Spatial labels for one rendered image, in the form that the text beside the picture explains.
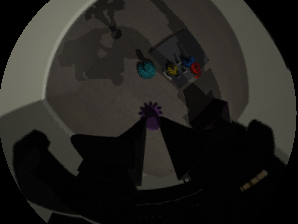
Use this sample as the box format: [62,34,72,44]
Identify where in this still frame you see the yellow gear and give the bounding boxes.
[168,64,178,76]

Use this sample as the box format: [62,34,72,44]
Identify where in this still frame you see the teal gear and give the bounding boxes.
[137,60,157,79]

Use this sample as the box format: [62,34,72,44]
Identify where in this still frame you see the purple gear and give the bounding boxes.
[138,101,164,131]

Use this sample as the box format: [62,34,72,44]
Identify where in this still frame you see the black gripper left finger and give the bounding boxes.
[71,117,146,186]

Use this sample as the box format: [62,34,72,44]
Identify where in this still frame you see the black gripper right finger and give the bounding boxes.
[160,116,235,181]

